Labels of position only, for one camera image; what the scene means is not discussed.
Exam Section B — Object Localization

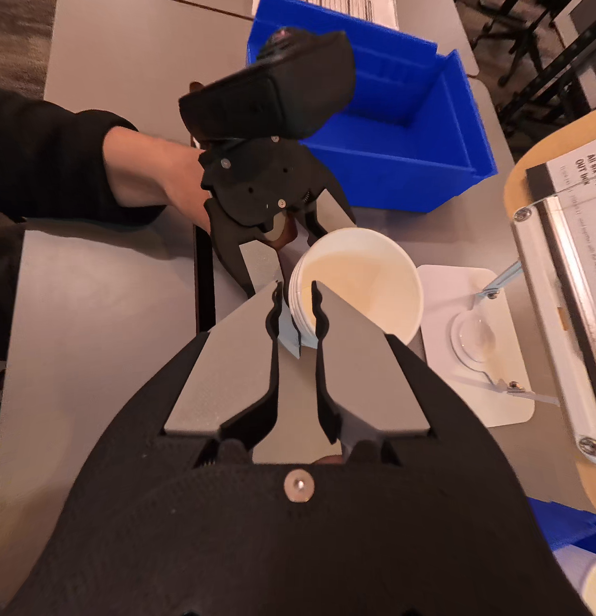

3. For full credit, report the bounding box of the black office chair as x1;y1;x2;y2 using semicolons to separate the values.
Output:
452;0;596;140

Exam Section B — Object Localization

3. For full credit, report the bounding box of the stack of nested white cups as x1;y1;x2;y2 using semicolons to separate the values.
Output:
288;227;425;348

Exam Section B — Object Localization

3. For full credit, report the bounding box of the blue plastic bin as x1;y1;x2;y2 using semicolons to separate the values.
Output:
246;0;499;214
528;497;596;554

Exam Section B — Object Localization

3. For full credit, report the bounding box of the white and wood document stand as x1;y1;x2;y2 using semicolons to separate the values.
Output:
416;103;596;516

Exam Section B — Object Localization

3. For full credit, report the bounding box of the person's dark clothing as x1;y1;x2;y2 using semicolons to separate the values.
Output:
0;212;25;362

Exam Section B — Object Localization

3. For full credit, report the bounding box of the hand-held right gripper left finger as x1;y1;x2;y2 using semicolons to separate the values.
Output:
163;280;284;450

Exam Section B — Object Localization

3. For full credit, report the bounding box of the person's left hand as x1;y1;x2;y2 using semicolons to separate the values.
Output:
149;139;216;234

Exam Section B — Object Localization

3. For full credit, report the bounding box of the printed instruction sheet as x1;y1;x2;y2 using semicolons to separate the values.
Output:
546;135;596;299

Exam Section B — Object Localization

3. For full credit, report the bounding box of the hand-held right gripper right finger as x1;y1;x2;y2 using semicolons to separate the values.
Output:
310;280;431;458

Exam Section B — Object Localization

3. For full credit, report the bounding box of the person's left forearm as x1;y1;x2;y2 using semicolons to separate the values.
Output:
0;86;183;227

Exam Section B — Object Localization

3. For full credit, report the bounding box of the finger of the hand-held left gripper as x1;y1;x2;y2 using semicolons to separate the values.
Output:
239;240;303;361
313;192;357;237

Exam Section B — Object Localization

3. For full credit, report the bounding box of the black backing board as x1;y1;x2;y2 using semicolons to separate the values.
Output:
525;163;596;390

